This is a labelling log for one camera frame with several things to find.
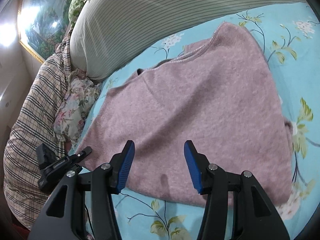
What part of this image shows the mauve knit sweater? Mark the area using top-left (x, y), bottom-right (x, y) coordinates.
top-left (79, 22), bottom-right (292, 206)

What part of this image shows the plaid blanket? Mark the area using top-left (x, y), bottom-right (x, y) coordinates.
top-left (3, 33), bottom-right (72, 230)

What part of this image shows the floral ruffled pillow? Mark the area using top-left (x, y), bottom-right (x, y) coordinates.
top-left (53, 69), bottom-right (101, 145)

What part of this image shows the gold framed landscape painting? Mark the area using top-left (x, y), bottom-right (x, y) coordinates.
top-left (17, 0), bottom-right (72, 63)

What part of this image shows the green striped pillow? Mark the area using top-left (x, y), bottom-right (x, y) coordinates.
top-left (69, 0), bottom-right (304, 81)

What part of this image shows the blue floral bed sheet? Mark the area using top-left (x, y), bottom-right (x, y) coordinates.
top-left (84, 3), bottom-right (319, 239)

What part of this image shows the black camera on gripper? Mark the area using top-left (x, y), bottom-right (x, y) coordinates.
top-left (36, 143), bottom-right (57, 170)

